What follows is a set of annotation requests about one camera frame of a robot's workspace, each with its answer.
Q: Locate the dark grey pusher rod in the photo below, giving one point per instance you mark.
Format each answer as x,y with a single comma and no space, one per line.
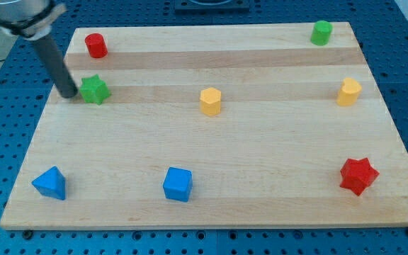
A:
52,58

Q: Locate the yellow hexagon block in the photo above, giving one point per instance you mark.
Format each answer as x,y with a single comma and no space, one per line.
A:
210,101

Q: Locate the yellow heart block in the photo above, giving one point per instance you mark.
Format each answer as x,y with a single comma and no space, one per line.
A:
349,92

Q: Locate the green star block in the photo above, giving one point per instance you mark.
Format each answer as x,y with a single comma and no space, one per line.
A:
94,90

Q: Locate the red cylinder block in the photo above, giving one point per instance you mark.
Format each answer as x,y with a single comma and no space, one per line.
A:
96,45

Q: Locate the blue triangle block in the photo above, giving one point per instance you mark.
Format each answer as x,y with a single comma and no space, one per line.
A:
51,184

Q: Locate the blue cube block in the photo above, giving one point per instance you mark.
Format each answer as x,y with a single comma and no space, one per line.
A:
177,184

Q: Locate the wooden board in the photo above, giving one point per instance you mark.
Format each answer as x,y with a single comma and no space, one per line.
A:
270,159

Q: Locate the green cylinder block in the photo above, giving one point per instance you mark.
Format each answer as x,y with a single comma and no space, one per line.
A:
321,33

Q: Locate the red star block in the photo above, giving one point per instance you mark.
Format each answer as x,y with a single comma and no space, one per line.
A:
357,175

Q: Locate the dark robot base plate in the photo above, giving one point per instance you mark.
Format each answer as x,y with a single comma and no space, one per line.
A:
211,5

